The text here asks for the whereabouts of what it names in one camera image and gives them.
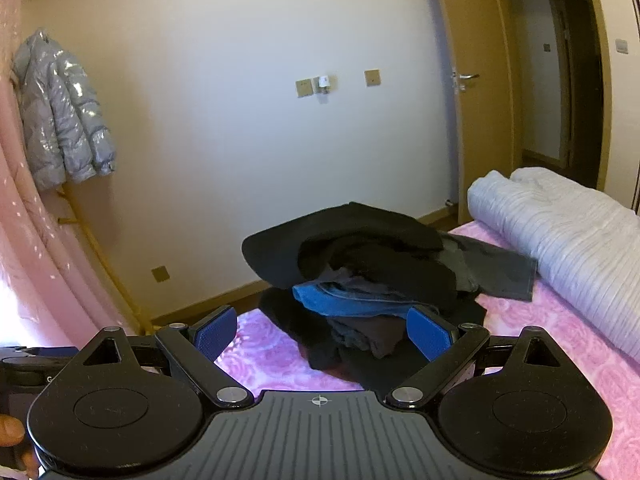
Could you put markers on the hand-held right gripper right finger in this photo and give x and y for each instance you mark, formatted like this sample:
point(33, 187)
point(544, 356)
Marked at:
point(430, 335)

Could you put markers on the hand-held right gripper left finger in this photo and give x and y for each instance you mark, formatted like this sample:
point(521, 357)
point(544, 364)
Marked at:
point(215, 332)

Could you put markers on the person's left hand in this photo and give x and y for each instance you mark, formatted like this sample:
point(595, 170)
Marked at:
point(10, 431)

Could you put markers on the grey-brown folded garment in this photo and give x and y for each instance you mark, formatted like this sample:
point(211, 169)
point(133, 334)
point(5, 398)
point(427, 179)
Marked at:
point(365, 337)

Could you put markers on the black cloth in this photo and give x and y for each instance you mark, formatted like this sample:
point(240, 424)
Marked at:
point(285, 315)

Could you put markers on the blue jeans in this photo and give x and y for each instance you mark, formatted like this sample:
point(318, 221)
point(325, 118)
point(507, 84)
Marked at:
point(340, 302)

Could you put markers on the dark grey pants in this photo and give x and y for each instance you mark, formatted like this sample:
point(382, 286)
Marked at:
point(500, 265)

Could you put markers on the pink rose-print bed sheet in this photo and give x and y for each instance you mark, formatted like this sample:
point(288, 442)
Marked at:
point(550, 340)

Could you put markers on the pink curtain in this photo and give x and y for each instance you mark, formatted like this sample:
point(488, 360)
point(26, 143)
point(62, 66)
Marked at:
point(30, 240)

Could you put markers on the light grey striped quilt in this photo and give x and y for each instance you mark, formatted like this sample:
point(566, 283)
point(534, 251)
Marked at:
point(575, 240)

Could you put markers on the wooden door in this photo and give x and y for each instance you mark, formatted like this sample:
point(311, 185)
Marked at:
point(480, 135)

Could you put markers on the silver puffer jacket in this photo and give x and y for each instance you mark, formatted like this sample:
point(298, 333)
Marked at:
point(60, 110)

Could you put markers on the beige wall outlet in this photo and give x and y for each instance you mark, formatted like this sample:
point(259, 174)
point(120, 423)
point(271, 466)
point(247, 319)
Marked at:
point(372, 77)
point(160, 274)
point(303, 87)

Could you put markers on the wooden door frame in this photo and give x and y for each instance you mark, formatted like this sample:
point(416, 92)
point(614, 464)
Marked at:
point(597, 110)

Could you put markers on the white wall switch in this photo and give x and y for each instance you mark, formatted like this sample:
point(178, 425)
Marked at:
point(621, 45)

